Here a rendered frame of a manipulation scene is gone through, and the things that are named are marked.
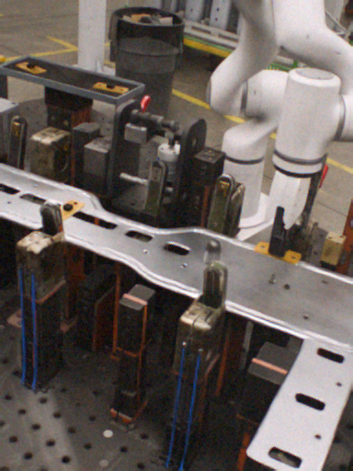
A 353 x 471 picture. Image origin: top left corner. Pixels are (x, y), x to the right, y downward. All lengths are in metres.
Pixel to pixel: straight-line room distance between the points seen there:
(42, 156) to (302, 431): 0.90
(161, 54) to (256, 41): 2.79
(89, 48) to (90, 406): 4.28
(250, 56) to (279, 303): 0.63
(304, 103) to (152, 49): 3.26
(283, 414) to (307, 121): 0.45
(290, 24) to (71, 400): 0.84
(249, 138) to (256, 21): 0.37
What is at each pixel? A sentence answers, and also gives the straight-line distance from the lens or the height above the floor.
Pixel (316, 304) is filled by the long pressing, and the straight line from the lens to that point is 1.21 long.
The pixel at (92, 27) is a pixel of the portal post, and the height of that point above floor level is 0.40.
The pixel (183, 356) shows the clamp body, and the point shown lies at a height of 0.98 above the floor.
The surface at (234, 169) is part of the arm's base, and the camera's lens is 1.76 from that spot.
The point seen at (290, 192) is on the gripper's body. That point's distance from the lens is 1.09.
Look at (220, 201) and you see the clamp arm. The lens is 1.38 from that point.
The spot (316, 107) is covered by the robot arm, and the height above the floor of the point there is 1.37.
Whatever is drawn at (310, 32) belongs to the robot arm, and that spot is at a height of 1.45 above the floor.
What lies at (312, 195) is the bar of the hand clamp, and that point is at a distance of 1.29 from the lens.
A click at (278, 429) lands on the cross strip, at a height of 1.00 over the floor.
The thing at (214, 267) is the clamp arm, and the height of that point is 1.12.
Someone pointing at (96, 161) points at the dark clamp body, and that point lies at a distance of 1.51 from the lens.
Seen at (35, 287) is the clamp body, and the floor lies 0.96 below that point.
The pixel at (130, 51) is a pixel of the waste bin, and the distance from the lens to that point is 4.29.
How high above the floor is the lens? 1.70
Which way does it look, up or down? 31 degrees down
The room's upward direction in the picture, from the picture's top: 6 degrees clockwise
